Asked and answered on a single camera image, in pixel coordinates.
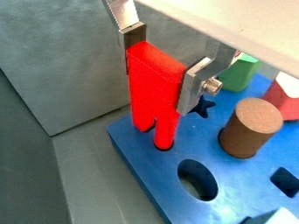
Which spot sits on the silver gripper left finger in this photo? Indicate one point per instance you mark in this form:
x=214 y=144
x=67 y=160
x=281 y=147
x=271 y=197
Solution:
x=130 y=27

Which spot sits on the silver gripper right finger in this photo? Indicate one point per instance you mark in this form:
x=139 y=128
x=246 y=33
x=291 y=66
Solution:
x=199 y=80

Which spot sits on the red two-legged block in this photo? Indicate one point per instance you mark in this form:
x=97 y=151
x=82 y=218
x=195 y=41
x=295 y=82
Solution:
x=155 y=76

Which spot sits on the blue shape sorter board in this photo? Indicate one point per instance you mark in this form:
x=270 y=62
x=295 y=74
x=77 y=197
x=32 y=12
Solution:
x=197 y=184

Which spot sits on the green hexagon block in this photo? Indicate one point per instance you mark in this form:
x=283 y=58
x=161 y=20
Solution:
x=238 y=75

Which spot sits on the brown cylinder block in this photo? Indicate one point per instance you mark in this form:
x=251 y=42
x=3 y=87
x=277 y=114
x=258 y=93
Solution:
x=254 y=122

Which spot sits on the red white pentagon block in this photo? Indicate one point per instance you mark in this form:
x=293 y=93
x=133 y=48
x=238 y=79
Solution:
x=283 y=95

